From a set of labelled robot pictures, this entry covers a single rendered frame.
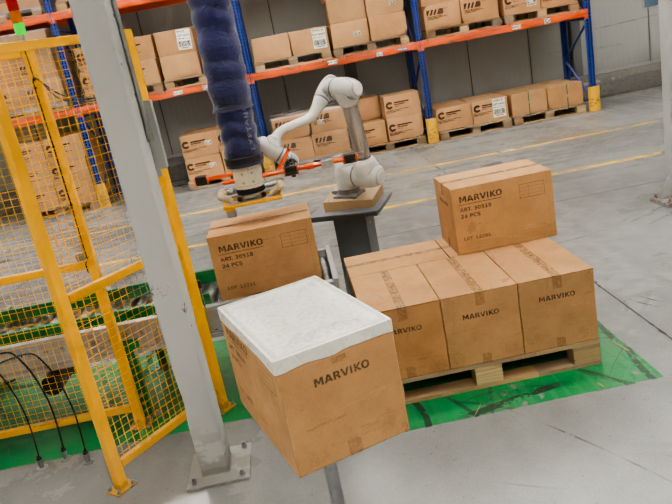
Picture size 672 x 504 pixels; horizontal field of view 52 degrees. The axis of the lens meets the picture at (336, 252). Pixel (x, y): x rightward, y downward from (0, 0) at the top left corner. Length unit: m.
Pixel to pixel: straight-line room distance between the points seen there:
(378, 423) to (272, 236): 1.88
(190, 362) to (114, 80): 1.26
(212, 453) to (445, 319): 1.31
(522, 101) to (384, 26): 2.57
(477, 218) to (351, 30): 7.44
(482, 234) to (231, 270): 1.47
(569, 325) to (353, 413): 1.83
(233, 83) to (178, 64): 7.36
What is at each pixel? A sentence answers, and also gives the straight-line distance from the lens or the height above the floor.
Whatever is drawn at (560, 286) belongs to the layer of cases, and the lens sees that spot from 3.67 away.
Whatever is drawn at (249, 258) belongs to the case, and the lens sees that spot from 3.94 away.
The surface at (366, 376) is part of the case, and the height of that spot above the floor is 0.86.
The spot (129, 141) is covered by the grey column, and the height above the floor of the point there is 1.63.
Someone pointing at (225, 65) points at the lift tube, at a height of 1.84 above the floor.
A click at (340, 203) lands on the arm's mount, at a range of 4.74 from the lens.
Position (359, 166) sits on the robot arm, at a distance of 4.58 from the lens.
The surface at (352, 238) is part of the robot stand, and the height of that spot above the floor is 0.53.
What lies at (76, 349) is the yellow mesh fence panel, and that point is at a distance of 3.34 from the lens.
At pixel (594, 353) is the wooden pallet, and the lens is 3.89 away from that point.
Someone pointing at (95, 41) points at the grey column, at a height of 2.03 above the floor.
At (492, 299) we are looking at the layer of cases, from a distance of 3.57.
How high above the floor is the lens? 1.87
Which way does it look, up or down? 17 degrees down
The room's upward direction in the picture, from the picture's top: 11 degrees counter-clockwise
